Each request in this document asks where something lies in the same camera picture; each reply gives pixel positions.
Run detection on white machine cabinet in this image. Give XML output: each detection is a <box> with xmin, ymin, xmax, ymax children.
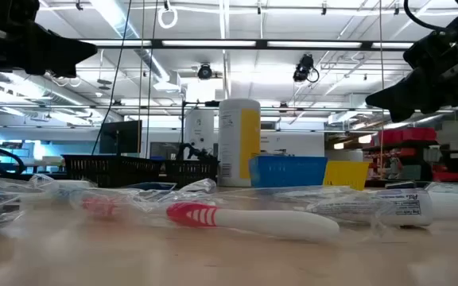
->
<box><xmin>184</xmin><ymin>109</ymin><xmax>216</xmax><ymax>157</ymax></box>

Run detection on silver nail clipper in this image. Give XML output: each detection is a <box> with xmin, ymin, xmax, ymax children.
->
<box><xmin>179</xmin><ymin>178</ymin><xmax>218</xmax><ymax>194</ymax></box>

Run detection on blue plastic basket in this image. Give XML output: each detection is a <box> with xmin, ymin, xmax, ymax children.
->
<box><xmin>248</xmin><ymin>155</ymin><xmax>328</xmax><ymax>188</ymax></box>

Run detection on black monitor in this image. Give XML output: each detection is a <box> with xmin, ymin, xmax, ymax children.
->
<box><xmin>99</xmin><ymin>120</ymin><xmax>143</xmax><ymax>156</ymax></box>

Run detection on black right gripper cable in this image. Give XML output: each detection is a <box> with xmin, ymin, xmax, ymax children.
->
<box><xmin>402</xmin><ymin>0</ymin><xmax>458</xmax><ymax>32</ymax></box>

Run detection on white toothpaste tube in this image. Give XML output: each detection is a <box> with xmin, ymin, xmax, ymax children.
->
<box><xmin>306</xmin><ymin>188</ymin><xmax>458</xmax><ymax>228</ymax></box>

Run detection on red white toothbrush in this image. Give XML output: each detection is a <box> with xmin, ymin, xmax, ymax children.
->
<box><xmin>69</xmin><ymin>190</ymin><xmax>341</xmax><ymax>243</ymax></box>

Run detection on yellow plastic basket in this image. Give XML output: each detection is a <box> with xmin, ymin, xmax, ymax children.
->
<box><xmin>323</xmin><ymin>160</ymin><xmax>371</xmax><ymax>191</ymax></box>

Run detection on white hanging ring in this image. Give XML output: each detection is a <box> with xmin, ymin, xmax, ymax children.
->
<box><xmin>157</xmin><ymin>6</ymin><xmax>179</xmax><ymax>29</ymax></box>

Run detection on black frame bar with lights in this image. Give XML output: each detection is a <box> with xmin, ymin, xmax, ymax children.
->
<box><xmin>76</xmin><ymin>38</ymin><xmax>415</xmax><ymax>51</ymax></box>

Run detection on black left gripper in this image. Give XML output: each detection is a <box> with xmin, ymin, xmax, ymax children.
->
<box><xmin>0</xmin><ymin>0</ymin><xmax>99</xmax><ymax>79</ymax></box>

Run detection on black dome camera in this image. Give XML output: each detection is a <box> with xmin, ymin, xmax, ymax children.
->
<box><xmin>196</xmin><ymin>63</ymin><xmax>213</xmax><ymax>80</ymax></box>

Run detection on black camera with cable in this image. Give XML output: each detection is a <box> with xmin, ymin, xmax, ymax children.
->
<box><xmin>292</xmin><ymin>54</ymin><xmax>320</xmax><ymax>83</ymax></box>

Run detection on red storage bins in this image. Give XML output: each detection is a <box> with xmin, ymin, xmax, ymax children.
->
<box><xmin>378</xmin><ymin>126</ymin><xmax>439</xmax><ymax>146</ymax></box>

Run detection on white yellow wipes canister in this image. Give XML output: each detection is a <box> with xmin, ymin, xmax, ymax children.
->
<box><xmin>217</xmin><ymin>98</ymin><xmax>262</xmax><ymax>187</ymax></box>

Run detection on black plastic basket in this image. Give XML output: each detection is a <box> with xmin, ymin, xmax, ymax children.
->
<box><xmin>61</xmin><ymin>154</ymin><xmax>165</xmax><ymax>188</ymax></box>
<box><xmin>161</xmin><ymin>158</ymin><xmax>219</xmax><ymax>187</ymax></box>

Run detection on black hanging cable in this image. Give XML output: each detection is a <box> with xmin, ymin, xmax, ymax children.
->
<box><xmin>91</xmin><ymin>0</ymin><xmax>134</xmax><ymax>156</ymax></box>

